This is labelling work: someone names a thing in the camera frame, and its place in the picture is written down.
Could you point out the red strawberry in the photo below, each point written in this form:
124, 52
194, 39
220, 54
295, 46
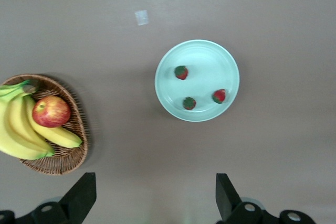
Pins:
181, 72
219, 96
189, 103

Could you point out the red apple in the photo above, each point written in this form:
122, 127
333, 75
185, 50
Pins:
51, 112

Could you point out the brown wicker basket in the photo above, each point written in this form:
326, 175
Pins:
65, 161

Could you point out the pale green round plate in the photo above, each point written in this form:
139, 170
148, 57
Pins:
204, 61

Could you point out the yellow banana bunch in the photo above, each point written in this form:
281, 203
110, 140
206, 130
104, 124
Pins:
15, 129

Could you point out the clear tape patch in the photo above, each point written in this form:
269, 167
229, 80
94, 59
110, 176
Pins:
141, 18

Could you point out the brown table cover sheet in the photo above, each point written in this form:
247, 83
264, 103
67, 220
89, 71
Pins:
262, 142

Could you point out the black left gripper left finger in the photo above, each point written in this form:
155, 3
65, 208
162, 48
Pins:
76, 203

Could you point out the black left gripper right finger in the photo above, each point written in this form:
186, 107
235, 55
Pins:
231, 203

